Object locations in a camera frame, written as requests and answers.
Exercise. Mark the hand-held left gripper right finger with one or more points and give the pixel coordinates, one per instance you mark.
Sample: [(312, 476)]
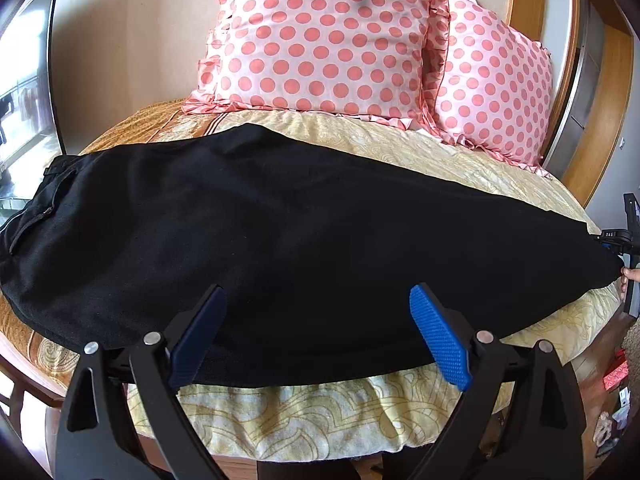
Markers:
[(442, 340)]

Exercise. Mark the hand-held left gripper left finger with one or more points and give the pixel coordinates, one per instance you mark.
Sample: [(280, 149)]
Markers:
[(196, 336)]

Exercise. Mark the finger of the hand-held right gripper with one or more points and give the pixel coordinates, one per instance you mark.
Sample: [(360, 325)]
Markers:
[(606, 246)]

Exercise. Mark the black pants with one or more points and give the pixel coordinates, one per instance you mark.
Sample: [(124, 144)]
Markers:
[(280, 255)]

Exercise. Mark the person's right hand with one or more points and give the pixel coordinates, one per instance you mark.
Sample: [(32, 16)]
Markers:
[(631, 276)]

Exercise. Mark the clutter on floor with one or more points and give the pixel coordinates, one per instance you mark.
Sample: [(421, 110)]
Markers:
[(617, 395)]

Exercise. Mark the yellow patterned bed blanket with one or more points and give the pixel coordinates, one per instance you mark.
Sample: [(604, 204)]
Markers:
[(320, 417)]

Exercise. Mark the wooden headboard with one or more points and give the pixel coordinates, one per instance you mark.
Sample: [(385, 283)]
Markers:
[(582, 85)]

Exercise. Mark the small pink polka dot pillow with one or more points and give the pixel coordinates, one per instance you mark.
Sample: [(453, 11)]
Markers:
[(487, 80)]

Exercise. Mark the dark framed window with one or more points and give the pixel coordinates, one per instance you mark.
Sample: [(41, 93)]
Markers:
[(27, 85)]

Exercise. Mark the large pink polka dot pillow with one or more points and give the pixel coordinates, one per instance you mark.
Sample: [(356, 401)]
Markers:
[(320, 35)]

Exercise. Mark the wooden bed frame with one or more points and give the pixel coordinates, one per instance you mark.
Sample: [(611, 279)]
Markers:
[(27, 390)]

